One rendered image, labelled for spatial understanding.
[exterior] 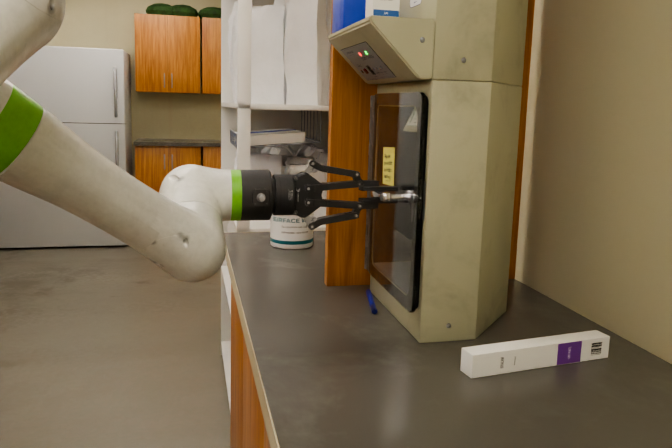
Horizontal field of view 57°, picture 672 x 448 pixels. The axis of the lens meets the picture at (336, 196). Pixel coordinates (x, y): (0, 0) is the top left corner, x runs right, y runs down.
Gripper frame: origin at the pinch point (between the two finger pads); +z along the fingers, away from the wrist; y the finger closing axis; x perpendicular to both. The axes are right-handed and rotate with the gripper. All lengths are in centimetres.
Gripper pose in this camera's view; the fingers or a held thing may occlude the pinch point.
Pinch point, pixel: (378, 194)
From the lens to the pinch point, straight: 117.5
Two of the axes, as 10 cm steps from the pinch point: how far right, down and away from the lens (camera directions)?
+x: -2.3, -1.0, 9.7
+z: 9.7, -0.1, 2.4
